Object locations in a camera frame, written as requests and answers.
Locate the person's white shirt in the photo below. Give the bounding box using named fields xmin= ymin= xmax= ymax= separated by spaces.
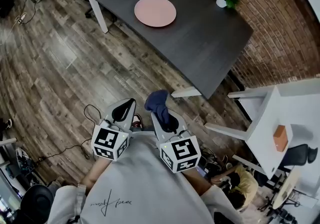
xmin=47 ymin=130 xmax=245 ymax=224

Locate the white table leg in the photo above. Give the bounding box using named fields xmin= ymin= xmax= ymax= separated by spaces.
xmin=86 ymin=0 xmax=110 ymax=34
xmin=170 ymin=86 xmax=202 ymax=99

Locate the person's right forearm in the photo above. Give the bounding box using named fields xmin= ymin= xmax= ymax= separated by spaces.
xmin=181 ymin=168 xmax=214 ymax=196

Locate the person's left forearm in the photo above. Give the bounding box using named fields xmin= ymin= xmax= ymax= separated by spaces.
xmin=81 ymin=159 xmax=112 ymax=191

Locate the dark blue cloth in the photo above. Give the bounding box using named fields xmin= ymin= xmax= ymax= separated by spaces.
xmin=144 ymin=89 xmax=177 ymax=133

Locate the beige round table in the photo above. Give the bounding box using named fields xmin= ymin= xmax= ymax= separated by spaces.
xmin=271 ymin=167 xmax=301 ymax=210

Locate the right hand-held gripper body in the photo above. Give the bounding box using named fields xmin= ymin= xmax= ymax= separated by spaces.
xmin=150 ymin=111 xmax=202 ymax=174

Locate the white power strip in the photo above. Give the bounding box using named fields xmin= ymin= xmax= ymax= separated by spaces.
xmin=14 ymin=12 xmax=28 ymax=26

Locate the person's red white shoe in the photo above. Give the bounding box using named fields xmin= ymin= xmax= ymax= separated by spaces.
xmin=131 ymin=113 xmax=144 ymax=129

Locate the white desk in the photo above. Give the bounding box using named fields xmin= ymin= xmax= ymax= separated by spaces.
xmin=204 ymin=77 xmax=320 ymax=180

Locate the big pink plate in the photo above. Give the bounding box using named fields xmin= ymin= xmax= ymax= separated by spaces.
xmin=134 ymin=0 xmax=177 ymax=28

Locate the orange box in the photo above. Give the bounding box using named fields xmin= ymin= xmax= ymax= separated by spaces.
xmin=272 ymin=125 xmax=289 ymax=153

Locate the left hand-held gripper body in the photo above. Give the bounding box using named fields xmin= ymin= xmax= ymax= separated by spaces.
xmin=90 ymin=98 xmax=137 ymax=162

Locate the black cable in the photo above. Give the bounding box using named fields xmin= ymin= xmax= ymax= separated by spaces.
xmin=37 ymin=104 xmax=104 ymax=162

